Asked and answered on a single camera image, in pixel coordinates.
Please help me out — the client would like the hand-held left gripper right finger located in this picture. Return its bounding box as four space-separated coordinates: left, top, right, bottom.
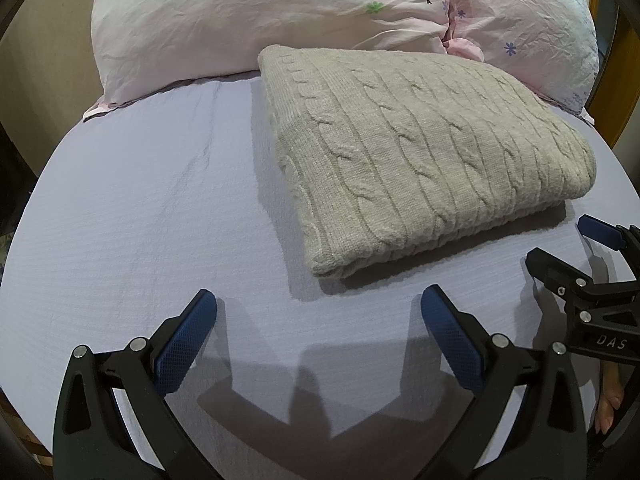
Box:
420 284 589 480

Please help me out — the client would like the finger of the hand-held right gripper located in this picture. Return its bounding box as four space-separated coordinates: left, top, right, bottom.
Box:
526 247 609 312
577 214 640 262

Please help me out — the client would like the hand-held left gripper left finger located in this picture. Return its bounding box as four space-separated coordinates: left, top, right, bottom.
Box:
52 288 236 480

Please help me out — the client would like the person's right hand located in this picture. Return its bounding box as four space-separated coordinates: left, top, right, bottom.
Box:
594 362 626 436

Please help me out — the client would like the lavender bed sheet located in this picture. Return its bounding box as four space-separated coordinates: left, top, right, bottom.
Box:
0 67 640 480

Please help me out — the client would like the pink floral pillow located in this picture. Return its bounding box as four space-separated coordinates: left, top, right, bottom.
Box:
446 0 601 126
82 0 457 122

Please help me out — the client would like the wooden bed frame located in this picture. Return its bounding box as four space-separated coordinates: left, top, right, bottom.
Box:
587 0 638 150

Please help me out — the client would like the beige cable-knit blanket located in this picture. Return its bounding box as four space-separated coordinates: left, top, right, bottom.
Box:
257 44 599 278

